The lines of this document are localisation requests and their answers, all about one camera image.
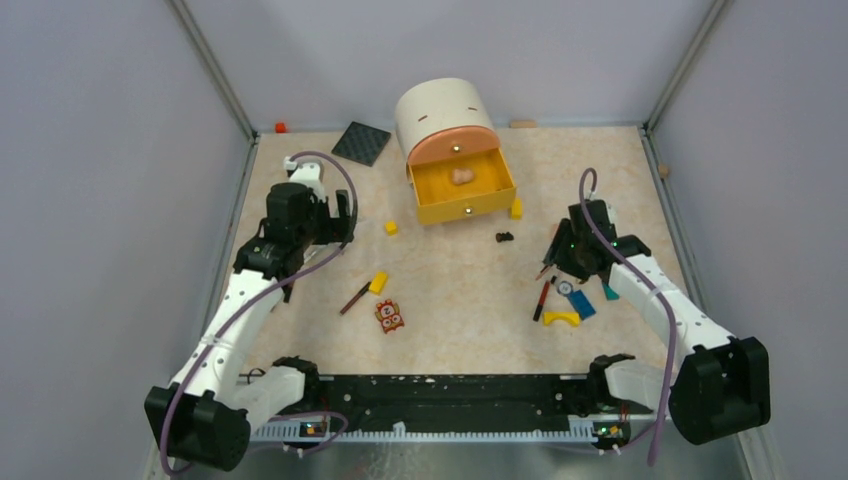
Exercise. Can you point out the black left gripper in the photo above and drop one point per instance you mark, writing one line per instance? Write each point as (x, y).
(336, 228)

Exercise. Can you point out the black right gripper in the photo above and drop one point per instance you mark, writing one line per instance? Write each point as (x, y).
(558, 250)

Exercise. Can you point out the yellow drawer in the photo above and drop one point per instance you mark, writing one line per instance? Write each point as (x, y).
(439, 200)

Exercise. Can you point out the beige makeup sponge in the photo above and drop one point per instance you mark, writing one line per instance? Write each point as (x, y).
(460, 176)

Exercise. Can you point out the cream round drawer organizer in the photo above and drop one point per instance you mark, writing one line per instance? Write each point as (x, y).
(443, 118)

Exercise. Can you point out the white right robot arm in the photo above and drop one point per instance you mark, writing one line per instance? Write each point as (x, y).
(717, 384)

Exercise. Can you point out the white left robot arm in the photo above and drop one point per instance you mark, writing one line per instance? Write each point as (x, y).
(204, 417)

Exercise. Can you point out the round small watch dial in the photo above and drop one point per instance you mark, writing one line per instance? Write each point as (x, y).
(565, 288)

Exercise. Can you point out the small yellow cube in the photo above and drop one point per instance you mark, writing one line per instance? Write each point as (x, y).
(391, 228)

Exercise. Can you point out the yellow block near drawer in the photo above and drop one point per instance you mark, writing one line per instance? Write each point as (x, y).
(516, 209)

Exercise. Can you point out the small dark chess piece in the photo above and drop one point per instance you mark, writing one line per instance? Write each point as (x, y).
(504, 237)

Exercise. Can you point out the red black pen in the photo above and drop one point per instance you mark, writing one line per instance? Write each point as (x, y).
(542, 298)

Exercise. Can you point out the blue rectangular block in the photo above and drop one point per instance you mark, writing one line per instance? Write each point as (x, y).
(581, 304)

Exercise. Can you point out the dark red lip gloss tube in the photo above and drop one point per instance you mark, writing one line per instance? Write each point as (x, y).
(355, 298)

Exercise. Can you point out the yellow arch block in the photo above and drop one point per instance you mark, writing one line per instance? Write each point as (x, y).
(571, 318)

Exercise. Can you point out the yellow rectangular block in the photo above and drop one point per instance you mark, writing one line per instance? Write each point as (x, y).
(378, 283)

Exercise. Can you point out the black textured square mat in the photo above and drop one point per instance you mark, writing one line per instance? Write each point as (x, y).
(361, 143)

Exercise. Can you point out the red owl number puzzle piece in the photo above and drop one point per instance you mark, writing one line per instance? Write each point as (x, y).
(389, 316)

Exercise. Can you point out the wooden block at back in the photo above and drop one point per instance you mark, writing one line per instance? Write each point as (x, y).
(523, 124)

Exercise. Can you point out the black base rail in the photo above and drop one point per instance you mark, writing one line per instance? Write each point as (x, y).
(461, 403)

